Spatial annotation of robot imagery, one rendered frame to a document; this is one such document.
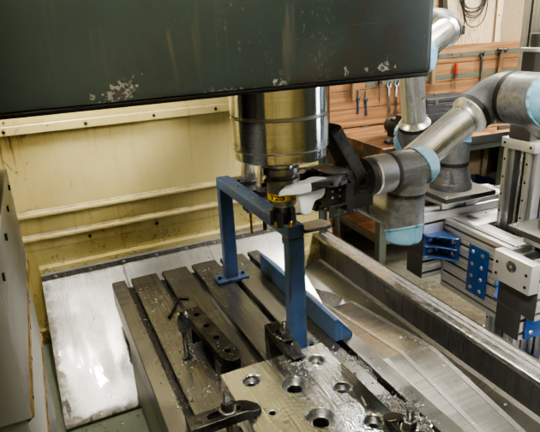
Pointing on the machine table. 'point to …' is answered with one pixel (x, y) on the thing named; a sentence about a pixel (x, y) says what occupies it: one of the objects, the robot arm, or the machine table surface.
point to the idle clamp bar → (224, 361)
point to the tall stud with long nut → (184, 333)
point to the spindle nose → (280, 127)
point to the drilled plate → (338, 374)
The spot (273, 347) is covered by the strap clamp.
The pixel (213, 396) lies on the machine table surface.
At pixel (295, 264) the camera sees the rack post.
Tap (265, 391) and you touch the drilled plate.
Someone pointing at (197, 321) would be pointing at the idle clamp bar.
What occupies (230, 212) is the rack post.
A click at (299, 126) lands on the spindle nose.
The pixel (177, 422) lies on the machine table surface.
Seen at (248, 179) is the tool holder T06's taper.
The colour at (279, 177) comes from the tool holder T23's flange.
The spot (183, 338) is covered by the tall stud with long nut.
